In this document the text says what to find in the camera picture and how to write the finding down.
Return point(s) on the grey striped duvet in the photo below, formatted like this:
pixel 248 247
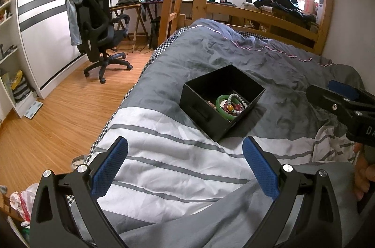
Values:
pixel 175 154

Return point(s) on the black office chair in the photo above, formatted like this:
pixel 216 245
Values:
pixel 96 31

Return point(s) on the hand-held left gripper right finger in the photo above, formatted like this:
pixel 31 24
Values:
pixel 260 169

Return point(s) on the white open bookshelf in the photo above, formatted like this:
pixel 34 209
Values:
pixel 8 54

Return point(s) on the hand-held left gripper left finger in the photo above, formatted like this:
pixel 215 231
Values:
pixel 108 169

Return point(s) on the checkered bed sheet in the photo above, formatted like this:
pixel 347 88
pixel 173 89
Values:
pixel 164 45

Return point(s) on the white bathroom scale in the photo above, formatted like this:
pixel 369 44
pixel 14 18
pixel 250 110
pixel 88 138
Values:
pixel 32 109

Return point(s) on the pile of dark clothes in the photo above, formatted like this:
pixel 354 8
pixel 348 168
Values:
pixel 281 2

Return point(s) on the person's right hand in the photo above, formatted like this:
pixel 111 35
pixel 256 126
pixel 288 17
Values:
pixel 360 174

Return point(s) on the white plastic bag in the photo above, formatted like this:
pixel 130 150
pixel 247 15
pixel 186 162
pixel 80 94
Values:
pixel 23 201

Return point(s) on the black cardboard box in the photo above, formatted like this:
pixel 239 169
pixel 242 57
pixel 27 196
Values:
pixel 222 128

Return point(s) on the light blue denim jacket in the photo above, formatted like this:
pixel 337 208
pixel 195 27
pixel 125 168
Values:
pixel 73 22

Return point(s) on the dark computer desk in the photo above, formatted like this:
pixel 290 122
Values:
pixel 152 3

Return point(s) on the white sliding door wardrobe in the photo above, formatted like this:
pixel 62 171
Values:
pixel 44 31

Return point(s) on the wooden folding table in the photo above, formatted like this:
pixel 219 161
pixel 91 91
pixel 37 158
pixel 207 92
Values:
pixel 129 6

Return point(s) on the green jade bangle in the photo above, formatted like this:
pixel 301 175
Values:
pixel 218 103

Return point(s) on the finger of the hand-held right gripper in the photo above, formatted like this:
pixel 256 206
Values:
pixel 322 98
pixel 342 89

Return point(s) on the yellow packet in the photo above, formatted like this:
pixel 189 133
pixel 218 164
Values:
pixel 17 80

